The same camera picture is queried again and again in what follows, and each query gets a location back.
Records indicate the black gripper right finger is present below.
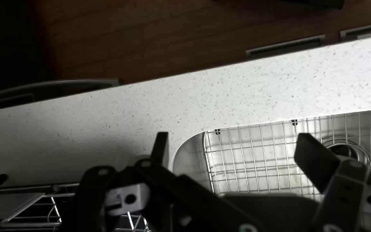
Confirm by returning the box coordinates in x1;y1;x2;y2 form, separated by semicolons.
294;131;371;232

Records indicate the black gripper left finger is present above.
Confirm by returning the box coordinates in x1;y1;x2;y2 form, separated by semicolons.
75;131;264;232

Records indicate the stainless steel sink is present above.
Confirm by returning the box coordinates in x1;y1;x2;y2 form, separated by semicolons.
171;108;371;203

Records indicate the wire sink bottom grid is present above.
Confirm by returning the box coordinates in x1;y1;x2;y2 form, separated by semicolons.
202;112;371;199

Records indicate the dark cabinet drawer handle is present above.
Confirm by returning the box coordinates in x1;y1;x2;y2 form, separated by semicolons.
245;33;327;59
339;20;371;42

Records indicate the dishwasher with bar handle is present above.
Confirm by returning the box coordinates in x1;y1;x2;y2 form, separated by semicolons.
0;77;121;113

